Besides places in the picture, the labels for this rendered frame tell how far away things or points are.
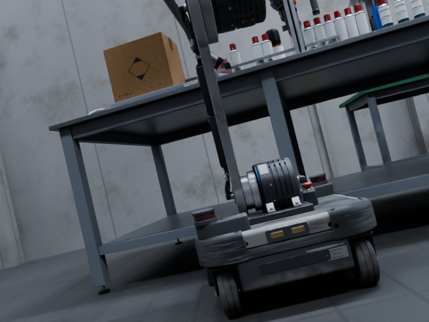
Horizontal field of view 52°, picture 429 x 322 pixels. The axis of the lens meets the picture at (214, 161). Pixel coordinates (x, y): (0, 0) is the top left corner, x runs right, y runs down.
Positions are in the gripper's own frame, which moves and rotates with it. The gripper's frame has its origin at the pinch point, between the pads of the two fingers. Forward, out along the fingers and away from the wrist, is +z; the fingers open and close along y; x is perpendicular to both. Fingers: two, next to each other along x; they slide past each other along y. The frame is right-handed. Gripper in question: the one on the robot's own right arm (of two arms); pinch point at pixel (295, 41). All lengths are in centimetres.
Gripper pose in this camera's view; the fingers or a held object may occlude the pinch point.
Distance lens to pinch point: 246.0
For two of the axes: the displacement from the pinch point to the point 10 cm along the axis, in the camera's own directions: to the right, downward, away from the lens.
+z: 2.4, 9.7, -0.4
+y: -9.5, 2.5, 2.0
